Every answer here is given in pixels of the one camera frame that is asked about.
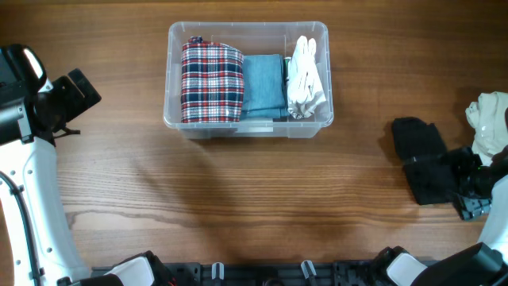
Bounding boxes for plaid flannel cloth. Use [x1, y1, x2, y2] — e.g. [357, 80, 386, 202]
[181, 37, 244, 123]

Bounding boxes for white printed cloth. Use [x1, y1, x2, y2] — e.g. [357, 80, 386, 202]
[287, 36, 326, 119]

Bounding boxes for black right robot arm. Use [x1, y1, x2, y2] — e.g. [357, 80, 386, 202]
[370, 148, 507, 286]

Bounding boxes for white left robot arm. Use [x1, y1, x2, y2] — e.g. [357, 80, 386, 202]
[1, 44, 157, 285]

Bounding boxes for folded black cloth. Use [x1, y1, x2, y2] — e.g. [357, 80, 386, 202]
[391, 117, 457, 205]

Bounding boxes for crumpled cream cloth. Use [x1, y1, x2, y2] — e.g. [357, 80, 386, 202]
[465, 91, 507, 166]

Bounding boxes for clear plastic storage box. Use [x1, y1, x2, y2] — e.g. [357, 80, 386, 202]
[164, 21, 334, 139]

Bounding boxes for folded blue cloth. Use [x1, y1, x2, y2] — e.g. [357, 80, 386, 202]
[241, 54, 288, 120]

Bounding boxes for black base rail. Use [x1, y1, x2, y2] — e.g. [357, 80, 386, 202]
[90, 260, 390, 286]

